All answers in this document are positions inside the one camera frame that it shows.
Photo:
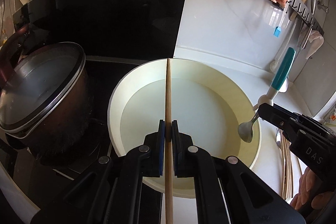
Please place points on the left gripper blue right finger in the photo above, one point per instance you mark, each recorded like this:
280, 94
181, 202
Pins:
181, 159

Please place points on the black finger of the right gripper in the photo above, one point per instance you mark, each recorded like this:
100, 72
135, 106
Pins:
279, 117

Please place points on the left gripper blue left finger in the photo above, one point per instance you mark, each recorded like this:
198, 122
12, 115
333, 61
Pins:
153, 162

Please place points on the teal white handled spoon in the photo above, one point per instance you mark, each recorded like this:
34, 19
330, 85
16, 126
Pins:
245, 129

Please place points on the wooden chopstick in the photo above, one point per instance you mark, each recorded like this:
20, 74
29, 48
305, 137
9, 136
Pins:
287, 188
168, 148

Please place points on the metal fork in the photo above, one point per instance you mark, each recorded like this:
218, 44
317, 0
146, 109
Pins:
278, 138

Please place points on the right human hand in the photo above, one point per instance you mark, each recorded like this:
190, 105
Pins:
306, 184

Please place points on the white round bowl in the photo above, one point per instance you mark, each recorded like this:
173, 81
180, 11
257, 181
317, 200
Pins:
207, 105

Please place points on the blue silicone basting brush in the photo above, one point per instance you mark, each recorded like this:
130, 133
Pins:
277, 30

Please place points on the white hanging rag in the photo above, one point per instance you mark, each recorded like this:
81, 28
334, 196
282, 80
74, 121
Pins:
316, 40

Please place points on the dark pot with glass lid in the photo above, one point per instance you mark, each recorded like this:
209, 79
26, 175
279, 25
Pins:
46, 98

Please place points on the black induction cooktop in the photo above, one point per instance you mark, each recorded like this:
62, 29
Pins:
126, 29

